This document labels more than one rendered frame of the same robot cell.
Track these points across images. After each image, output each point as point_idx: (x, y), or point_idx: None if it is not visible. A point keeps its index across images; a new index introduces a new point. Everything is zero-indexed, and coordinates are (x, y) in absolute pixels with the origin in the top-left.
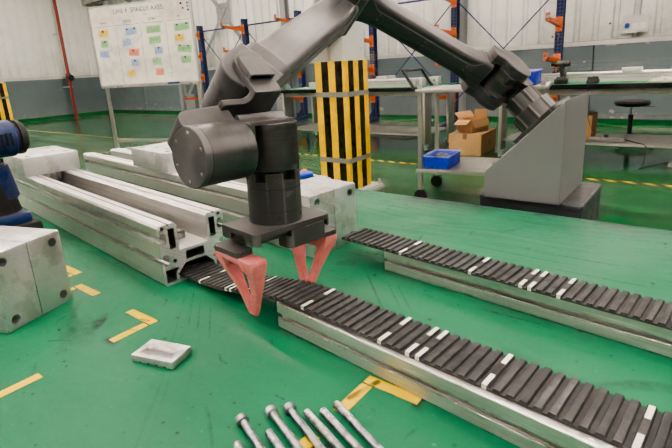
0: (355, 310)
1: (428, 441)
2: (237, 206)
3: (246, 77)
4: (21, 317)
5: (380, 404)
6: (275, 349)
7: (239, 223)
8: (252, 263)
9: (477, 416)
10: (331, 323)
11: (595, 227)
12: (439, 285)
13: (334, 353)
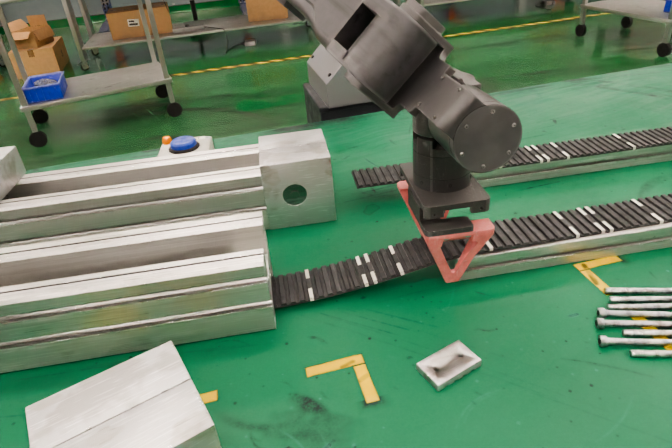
0: (522, 227)
1: (664, 271)
2: (190, 207)
3: (438, 32)
4: None
5: (612, 274)
6: (496, 295)
7: (438, 198)
8: (492, 226)
9: (659, 242)
10: (525, 246)
11: None
12: None
13: (530, 268)
